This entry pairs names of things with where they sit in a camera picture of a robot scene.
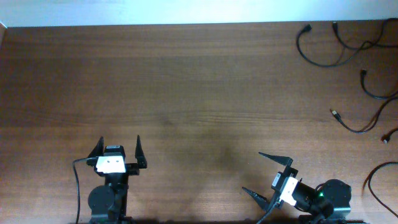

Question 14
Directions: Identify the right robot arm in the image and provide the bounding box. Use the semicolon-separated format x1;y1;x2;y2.
242;152;351;224

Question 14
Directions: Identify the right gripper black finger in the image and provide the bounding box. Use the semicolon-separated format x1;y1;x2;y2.
242;187;269;212
259;152;293;167

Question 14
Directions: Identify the long black usb cable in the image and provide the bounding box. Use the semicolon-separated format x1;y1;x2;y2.
295;18;398;68

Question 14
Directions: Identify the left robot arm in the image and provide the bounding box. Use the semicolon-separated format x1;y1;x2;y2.
86;136;147;224

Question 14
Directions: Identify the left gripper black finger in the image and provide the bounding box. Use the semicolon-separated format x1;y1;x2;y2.
88;136;104;158
135;135;147;169

